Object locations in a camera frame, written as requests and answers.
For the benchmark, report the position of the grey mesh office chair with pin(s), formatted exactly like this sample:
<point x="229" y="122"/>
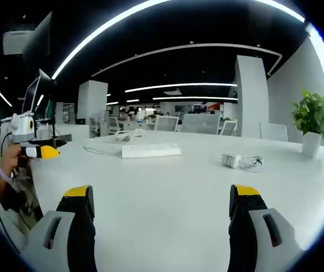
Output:
<point x="166" y="123"/>
<point x="94" y="126"/>
<point x="228" y="128"/>
<point x="114" y="124"/>

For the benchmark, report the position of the white power strip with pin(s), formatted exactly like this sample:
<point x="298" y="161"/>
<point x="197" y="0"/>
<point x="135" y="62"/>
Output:
<point x="150" y="150"/>

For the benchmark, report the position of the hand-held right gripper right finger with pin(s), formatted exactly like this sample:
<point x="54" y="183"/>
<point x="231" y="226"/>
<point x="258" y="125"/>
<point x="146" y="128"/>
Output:
<point x="264" y="232"/>

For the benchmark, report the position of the hanging black panel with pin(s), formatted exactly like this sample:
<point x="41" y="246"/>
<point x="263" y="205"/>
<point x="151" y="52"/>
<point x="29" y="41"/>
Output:
<point x="37" y="39"/>

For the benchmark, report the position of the white desk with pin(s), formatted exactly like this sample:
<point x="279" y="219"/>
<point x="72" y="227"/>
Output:
<point x="162" y="198"/>

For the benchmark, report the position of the grey desk partition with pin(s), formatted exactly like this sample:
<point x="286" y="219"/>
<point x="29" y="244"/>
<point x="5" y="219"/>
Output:
<point x="201" y="123"/>

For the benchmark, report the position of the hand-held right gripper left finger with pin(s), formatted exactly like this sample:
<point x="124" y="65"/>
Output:
<point x="57" y="235"/>

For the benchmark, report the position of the black tripod stand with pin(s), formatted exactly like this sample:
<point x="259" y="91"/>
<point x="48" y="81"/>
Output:
<point x="54" y="113"/>

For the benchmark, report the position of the computer monitor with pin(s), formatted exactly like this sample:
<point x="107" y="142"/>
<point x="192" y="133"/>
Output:
<point x="31" y="95"/>

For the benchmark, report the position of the wide curved ceiling light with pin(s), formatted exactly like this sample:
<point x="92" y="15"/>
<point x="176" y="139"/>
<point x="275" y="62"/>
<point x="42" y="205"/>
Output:
<point x="80" y="46"/>

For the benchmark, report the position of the white charger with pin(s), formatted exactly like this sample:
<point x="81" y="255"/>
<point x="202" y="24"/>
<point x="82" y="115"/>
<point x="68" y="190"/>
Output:
<point x="231" y="160"/>

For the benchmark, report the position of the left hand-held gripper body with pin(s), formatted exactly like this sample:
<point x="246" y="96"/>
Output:
<point x="23" y="129"/>

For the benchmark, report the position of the thin curved ceiling light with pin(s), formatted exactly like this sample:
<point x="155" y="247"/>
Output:
<point x="221" y="44"/>

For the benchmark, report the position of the person's left hand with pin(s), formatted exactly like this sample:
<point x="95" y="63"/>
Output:
<point x="9" y="161"/>

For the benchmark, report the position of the potted green plant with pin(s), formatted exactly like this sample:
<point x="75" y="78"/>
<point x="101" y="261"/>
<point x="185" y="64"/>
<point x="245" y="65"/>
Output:
<point x="312" y="113"/>

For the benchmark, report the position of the white ceiling air unit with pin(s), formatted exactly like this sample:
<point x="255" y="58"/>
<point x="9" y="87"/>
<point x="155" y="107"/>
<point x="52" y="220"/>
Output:
<point x="17" y="39"/>

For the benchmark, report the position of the white wristband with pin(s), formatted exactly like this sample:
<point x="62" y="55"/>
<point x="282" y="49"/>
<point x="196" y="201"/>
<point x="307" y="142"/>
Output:
<point x="4" y="176"/>

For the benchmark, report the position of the white chair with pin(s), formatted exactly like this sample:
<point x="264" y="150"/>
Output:
<point x="273" y="132"/>

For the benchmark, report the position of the straight ceiling light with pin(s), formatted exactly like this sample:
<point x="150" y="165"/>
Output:
<point x="193" y="98"/>
<point x="179" y="85"/>

